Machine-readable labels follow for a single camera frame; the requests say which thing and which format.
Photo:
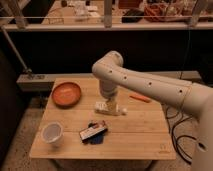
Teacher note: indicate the orange round plate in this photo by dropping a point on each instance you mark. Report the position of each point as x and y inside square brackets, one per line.
[66, 94]

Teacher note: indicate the white red box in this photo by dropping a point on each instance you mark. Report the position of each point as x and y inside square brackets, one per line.
[91, 131]

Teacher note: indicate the dark blue cloth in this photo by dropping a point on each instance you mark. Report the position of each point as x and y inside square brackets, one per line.
[97, 139]

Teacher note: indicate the black object on shelf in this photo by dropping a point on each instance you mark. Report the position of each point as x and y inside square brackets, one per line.
[132, 16]

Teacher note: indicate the metal diagonal pole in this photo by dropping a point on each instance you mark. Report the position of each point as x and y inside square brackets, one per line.
[26, 69]

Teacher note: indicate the orange carrot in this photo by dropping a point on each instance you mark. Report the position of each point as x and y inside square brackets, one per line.
[141, 98]

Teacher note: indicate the clear plastic cup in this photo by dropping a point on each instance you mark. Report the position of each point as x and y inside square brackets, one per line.
[52, 134]

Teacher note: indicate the red basket on shelf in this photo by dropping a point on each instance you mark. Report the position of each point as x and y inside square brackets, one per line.
[163, 12]

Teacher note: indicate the white plastic bottle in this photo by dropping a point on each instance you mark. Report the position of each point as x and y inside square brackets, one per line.
[101, 107]

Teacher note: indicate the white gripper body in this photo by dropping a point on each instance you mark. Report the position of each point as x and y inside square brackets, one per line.
[112, 106]

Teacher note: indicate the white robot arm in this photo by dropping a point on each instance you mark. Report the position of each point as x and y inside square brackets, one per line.
[189, 97]

